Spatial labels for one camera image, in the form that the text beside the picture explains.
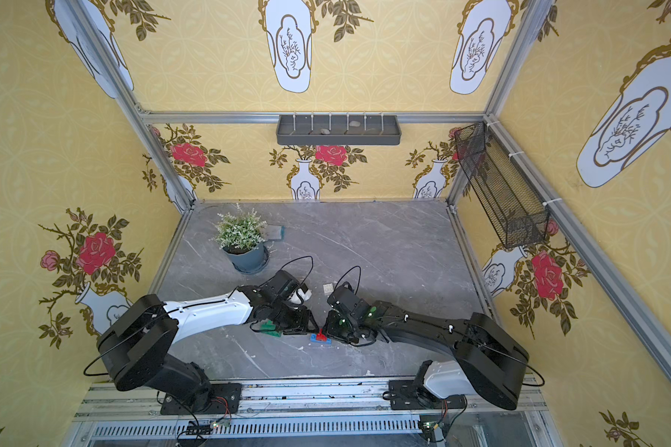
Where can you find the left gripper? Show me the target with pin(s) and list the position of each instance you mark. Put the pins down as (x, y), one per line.
(299, 318)

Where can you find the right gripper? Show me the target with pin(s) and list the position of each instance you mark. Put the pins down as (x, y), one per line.
(342, 323)

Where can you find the long green lego brick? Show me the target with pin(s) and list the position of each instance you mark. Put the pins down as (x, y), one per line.
(269, 328)

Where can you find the long blue lego brick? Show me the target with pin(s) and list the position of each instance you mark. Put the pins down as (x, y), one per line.
(313, 339)

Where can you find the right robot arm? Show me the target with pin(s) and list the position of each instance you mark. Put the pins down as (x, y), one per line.
(491, 360)

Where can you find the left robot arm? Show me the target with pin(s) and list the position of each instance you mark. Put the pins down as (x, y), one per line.
(135, 349)

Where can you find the white lego brick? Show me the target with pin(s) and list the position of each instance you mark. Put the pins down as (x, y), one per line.
(328, 289)

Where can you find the potted plant grey pot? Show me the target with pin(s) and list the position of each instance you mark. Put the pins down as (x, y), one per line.
(240, 237)

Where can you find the grey teal sponge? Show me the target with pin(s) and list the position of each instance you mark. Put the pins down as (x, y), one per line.
(274, 232)

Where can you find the aluminium rail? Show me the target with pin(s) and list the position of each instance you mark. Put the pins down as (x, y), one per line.
(301, 407)

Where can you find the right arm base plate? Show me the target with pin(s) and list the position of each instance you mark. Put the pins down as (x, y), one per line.
(412, 395)

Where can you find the grey wall tray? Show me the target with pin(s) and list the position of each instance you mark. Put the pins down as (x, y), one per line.
(370, 129)

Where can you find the black wire mesh basket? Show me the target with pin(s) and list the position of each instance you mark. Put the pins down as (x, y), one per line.
(509, 200)

